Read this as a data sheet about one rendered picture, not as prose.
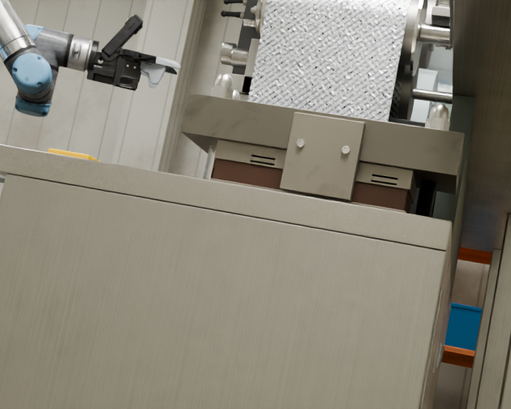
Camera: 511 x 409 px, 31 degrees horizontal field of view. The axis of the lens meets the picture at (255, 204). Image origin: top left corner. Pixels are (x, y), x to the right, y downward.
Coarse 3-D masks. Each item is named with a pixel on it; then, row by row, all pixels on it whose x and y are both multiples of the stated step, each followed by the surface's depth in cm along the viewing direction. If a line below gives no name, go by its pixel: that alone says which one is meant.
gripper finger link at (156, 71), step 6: (156, 60) 202; (162, 60) 202; (168, 60) 202; (144, 66) 204; (150, 66) 204; (156, 66) 203; (162, 66) 202; (168, 66) 202; (174, 66) 202; (180, 66) 202; (150, 72) 204; (156, 72) 203; (162, 72) 202; (150, 78) 203; (156, 78) 203
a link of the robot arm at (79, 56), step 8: (72, 40) 203; (80, 40) 204; (88, 40) 204; (72, 48) 202; (80, 48) 203; (88, 48) 203; (72, 56) 203; (80, 56) 203; (88, 56) 204; (72, 64) 204; (80, 64) 204
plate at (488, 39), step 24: (456, 0) 110; (480, 0) 109; (504, 0) 107; (456, 24) 118; (480, 24) 117; (504, 24) 115; (456, 48) 127; (480, 48) 125; (504, 48) 124; (456, 72) 139; (480, 72) 136; (504, 72) 134; (480, 96) 149; (504, 96) 146; (480, 120) 164; (504, 120) 161; (480, 144) 183; (504, 144) 179; (480, 168) 206; (504, 168) 201; (480, 192) 236; (504, 192) 230; (480, 216) 276; (504, 216) 267; (480, 240) 334
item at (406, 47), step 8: (416, 0) 154; (416, 8) 153; (408, 16) 153; (416, 16) 152; (408, 24) 152; (408, 32) 153; (408, 40) 153; (408, 48) 154; (400, 56) 155; (408, 56) 155; (400, 64) 159; (408, 64) 158
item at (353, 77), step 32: (288, 32) 156; (256, 64) 156; (288, 64) 155; (320, 64) 154; (352, 64) 153; (384, 64) 152; (256, 96) 155; (288, 96) 154; (320, 96) 153; (352, 96) 152; (384, 96) 151
